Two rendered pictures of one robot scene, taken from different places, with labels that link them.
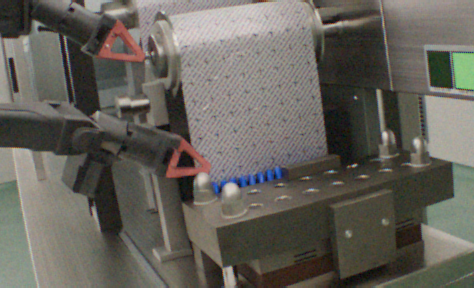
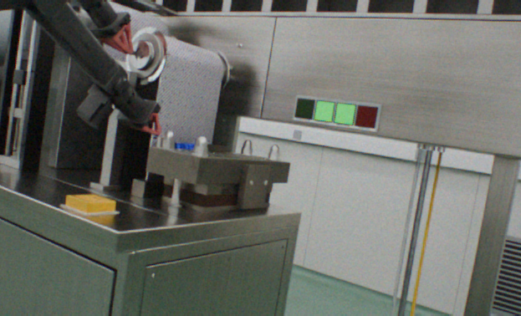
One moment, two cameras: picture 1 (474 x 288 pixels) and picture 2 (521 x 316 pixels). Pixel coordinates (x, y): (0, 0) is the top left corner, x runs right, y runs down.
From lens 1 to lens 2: 63 cm
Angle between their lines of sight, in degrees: 37
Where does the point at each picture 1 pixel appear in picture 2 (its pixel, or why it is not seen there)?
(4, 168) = not seen: outside the picture
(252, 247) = (210, 175)
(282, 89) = (202, 100)
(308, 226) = (233, 173)
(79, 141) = (122, 84)
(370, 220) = (259, 179)
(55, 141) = (109, 78)
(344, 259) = (246, 197)
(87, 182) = (99, 116)
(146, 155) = (138, 111)
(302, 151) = not seen: hidden behind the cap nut
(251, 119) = (185, 111)
